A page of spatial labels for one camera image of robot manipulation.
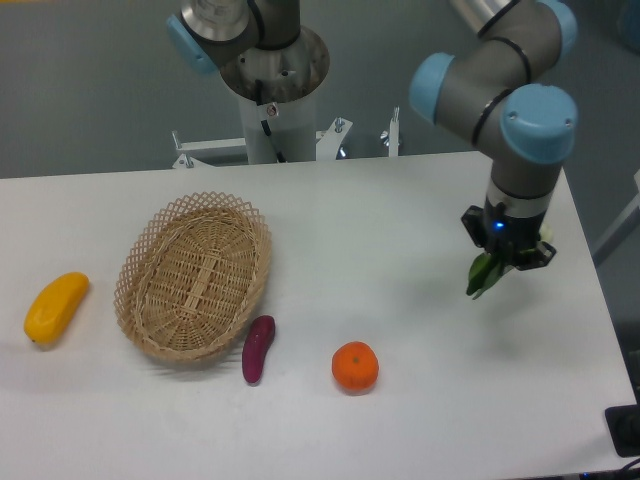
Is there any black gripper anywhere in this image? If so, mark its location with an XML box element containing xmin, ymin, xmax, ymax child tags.
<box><xmin>461</xmin><ymin>198</ymin><xmax>557</xmax><ymax>271</ymax></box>

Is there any green bok choy vegetable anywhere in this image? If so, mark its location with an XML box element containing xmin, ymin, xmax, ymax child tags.
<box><xmin>466</xmin><ymin>223</ymin><xmax>556</xmax><ymax>299</ymax></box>

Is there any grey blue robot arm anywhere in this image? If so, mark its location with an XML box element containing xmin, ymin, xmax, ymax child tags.
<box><xmin>166</xmin><ymin>1</ymin><xmax>578</xmax><ymax>270</ymax></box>

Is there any orange tangerine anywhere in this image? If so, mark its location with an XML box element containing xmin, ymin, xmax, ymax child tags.
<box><xmin>331</xmin><ymin>341</ymin><xmax>379</xmax><ymax>393</ymax></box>

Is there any black box at table edge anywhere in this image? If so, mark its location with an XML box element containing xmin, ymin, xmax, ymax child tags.
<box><xmin>604</xmin><ymin>405</ymin><xmax>639</xmax><ymax>458</ymax></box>

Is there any purple sweet potato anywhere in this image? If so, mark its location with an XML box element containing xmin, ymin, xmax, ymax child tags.
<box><xmin>242</xmin><ymin>315</ymin><xmax>276</xmax><ymax>385</ymax></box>

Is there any woven wicker basket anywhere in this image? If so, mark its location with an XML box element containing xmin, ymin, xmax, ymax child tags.
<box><xmin>114</xmin><ymin>192</ymin><xmax>271</xmax><ymax>362</ymax></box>

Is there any yellow mango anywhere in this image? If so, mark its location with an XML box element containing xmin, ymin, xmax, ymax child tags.
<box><xmin>23</xmin><ymin>272</ymin><xmax>90</xmax><ymax>345</ymax></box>

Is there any white metal base frame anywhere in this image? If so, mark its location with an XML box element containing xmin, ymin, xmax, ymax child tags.
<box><xmin>171</xmin><ymin>105</ymin><xmax>403</xmax><ymax>169</ymax></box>

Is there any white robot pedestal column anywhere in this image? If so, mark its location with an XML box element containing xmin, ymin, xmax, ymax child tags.
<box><xmin>237</xmin><ymin>95</ymin><xmax>316</xmax><ymax>165</ymax></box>

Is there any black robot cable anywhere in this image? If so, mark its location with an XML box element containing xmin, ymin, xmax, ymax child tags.
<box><xmin>255</xmin><ymin>79</ymin><xmax>289</xmax><ymax>164</ymax></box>

